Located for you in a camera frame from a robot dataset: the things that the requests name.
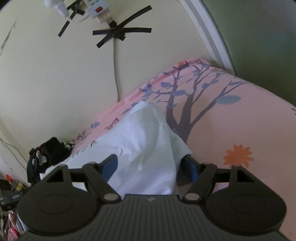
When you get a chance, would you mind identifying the pink floral bed sheet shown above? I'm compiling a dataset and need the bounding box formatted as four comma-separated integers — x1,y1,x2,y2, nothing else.
72,59,295,240

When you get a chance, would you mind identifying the white power strip on wall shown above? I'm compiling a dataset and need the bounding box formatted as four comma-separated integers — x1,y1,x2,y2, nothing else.
84,0,112,24

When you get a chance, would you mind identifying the grey power cable on wall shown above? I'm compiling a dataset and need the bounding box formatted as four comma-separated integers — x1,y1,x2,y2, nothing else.
112,38,121,103

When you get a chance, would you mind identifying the white plug adapter on wall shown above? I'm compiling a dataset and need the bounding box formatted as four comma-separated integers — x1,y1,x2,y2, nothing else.
44,0,69,18

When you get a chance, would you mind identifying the thin dark wire on wall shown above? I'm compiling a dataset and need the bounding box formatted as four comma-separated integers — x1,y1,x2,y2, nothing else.
0,138,30,171

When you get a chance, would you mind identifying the black tape cross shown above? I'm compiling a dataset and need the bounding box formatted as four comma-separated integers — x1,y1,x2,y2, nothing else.
92,5,152,48
58,0,86,37

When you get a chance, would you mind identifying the clutter of items beside bed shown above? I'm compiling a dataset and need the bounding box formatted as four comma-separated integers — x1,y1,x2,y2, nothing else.
1,174,27,240

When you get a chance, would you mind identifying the white window frame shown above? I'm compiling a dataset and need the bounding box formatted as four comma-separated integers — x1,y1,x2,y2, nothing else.
180,0,235,75

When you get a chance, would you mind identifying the black tape cross lower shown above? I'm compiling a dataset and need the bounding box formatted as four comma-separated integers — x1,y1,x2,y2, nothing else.
92,5,152,48

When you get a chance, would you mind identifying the black tape cross upper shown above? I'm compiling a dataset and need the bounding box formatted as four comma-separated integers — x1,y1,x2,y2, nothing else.
58,0,86,37

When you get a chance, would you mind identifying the pile of black patterned clothes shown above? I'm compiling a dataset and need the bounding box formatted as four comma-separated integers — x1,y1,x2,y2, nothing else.
27,137,74,185

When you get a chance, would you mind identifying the white t-shirt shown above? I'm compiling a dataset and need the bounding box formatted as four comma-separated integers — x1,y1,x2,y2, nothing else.
45,101,193,195

